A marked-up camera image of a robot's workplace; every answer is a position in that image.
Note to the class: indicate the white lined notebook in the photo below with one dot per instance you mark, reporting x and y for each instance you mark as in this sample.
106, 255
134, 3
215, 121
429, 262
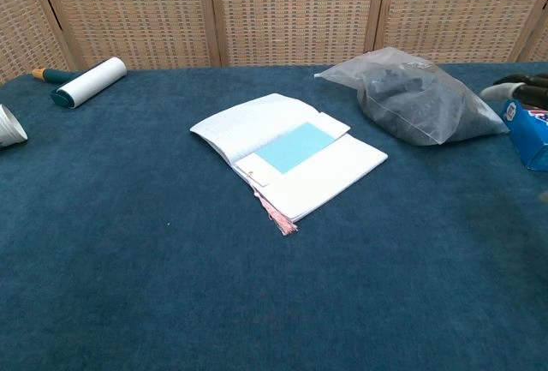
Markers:
334, 174

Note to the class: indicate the woven wooden folding screen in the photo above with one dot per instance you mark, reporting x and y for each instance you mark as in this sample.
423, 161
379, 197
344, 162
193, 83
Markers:
291, 11

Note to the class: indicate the dark blue felt table cloth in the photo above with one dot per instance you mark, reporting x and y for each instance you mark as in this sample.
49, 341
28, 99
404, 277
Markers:
171, 281

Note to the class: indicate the white paper cup green print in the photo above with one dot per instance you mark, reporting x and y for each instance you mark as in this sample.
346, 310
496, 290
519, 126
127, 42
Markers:
10, 129

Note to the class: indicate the light blue tasselled bookmark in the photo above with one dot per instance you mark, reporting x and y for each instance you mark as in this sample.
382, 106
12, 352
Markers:
295, 146

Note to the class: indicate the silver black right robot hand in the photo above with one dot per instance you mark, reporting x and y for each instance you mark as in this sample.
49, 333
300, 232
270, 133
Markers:
531, 88

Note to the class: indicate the blue chocolate cookie box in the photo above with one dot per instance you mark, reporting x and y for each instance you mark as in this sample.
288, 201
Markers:
531, 139

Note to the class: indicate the clear plastic bag dark contents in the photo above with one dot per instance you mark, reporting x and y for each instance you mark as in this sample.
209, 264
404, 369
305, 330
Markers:
415, 101

